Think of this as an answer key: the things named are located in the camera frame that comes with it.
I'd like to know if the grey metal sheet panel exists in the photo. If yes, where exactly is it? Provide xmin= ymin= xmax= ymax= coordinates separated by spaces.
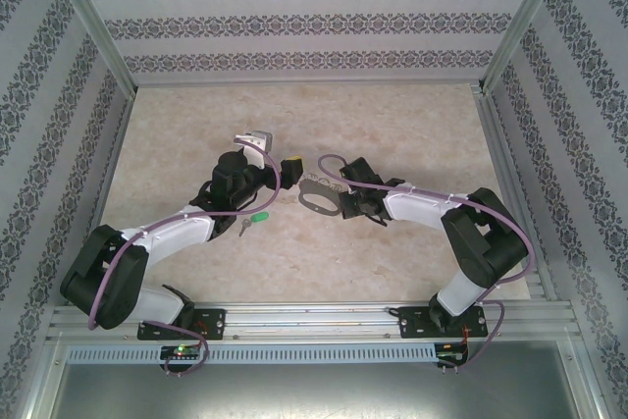
xmin=48 ymin=364 xmax=590 ymax=419

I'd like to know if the green-headed key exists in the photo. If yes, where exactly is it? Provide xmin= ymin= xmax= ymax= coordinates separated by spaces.
xmin=237 ymin=211 xmax=270 ymax=237

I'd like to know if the aluminium mounting rail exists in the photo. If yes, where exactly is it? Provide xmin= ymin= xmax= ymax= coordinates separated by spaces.
xmin=46 ymin=299 xmax=585 ymax=341

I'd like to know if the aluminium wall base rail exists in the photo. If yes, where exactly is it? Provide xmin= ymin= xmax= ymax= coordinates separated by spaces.
xmin=473 ymin=84 xmax=558 ymax=302
xmin=68 ymin=87 xmax=138 ymax=305

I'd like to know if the grey slotted cable duct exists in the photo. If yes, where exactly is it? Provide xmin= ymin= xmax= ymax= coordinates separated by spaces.
xmin=66 ymin=342 xmax=441 ymax=366

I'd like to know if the aluminium frame post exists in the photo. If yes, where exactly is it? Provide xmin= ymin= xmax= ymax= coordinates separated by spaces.
xmin=41 ymin=0 xmax=138 ymax=96
xmin=558 ymin=338 xmax=614 ymax=419
xmin=14 ymin=333 xmax=68 ymax=419
xmin=480 ymin=0 xmax=573 ymax=94

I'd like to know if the silver carabiner keyring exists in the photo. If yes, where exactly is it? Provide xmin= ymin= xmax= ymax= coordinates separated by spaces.
xmin=296 ymin=171 xmax=344 ymax=218

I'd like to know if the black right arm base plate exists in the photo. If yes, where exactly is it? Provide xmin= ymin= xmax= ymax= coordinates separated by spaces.
xmin=397 ymin=304 xmax=490 ymax=340

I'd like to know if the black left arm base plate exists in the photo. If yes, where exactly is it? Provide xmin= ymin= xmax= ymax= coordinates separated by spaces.
xmin=136 ymin=308 xmax=227 ymax=341

